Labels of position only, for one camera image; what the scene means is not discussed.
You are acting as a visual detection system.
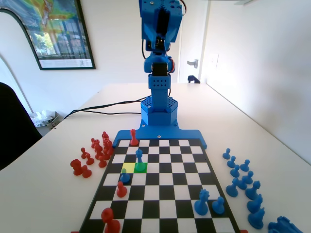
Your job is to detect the tall blue chess piece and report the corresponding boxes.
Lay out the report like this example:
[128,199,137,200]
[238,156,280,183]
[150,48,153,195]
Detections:
[134,149,148,172]

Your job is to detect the tall red chess king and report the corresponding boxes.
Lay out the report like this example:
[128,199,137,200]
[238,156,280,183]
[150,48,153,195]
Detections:
[129,129,139,146]

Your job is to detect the black and white chess board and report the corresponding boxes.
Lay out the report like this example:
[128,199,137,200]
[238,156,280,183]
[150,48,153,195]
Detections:
[79,138,241,233]

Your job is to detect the red chess rook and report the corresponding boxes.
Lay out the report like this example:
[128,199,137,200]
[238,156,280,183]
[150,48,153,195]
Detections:
[69,159,83,176]

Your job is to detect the blue chess queen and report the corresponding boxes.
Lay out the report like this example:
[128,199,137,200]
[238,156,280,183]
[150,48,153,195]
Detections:
[193,188,210,216]

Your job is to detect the blue crowned chess piece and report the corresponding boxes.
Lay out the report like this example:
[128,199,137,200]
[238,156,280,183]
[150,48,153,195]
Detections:
[244,180,261,201]

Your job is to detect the blue chess knight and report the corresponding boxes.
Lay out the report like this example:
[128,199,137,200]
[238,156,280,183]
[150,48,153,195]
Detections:
[246,193,263,214]
[247,207,265,230]

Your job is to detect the large red chess pawn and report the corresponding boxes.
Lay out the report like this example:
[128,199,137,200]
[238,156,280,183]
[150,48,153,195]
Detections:
[101,207,121,233]

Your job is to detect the white door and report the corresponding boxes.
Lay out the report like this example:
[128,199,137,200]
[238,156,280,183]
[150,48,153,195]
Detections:
[178,0,211,84]

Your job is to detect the framed colourful poster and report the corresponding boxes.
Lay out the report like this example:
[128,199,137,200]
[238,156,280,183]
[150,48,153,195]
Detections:
[0,0,96,71]

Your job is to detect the small cardboard box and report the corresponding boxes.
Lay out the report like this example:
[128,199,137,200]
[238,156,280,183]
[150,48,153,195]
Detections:
[50,111,60,128]

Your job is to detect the white curved panel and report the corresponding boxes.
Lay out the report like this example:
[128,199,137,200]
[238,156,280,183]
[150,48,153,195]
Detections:
[0,9,41,115]

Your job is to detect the crumpled white paper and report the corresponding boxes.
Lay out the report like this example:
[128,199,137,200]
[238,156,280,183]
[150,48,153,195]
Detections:
[30,110,53,127]

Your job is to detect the black chair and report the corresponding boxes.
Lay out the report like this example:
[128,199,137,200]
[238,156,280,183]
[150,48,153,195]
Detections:
[0,82,43,170]

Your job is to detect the large blue printed part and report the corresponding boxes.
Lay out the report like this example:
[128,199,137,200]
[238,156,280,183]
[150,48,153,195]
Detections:
[268,216,304,233]

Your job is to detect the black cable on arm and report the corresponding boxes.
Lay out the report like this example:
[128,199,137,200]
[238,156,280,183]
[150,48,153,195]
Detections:
[141,38,148,60]

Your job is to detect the black table cable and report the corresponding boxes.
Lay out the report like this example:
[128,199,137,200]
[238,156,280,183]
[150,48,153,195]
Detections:
[72,109,142,115]
[63,96,152,120]

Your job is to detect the blue printed base plate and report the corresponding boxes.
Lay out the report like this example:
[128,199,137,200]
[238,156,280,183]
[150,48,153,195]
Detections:
[113,122,208,150]

